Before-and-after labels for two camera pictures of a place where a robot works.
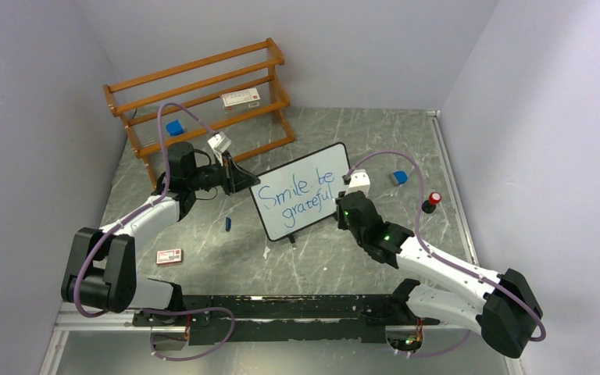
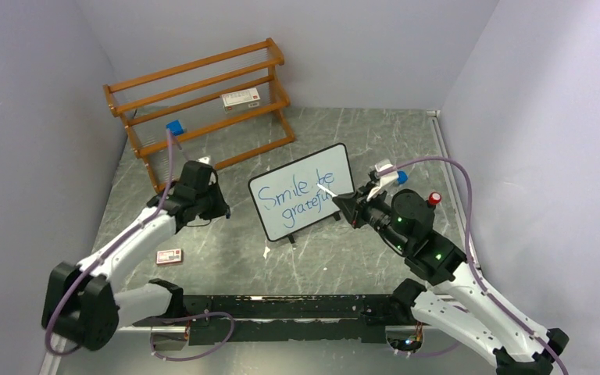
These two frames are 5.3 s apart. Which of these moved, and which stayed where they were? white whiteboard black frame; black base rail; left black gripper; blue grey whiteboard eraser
Moved: left black gripper
Stayed: black base rail; white whiteboard black frame; blue grey whiteboard eraser
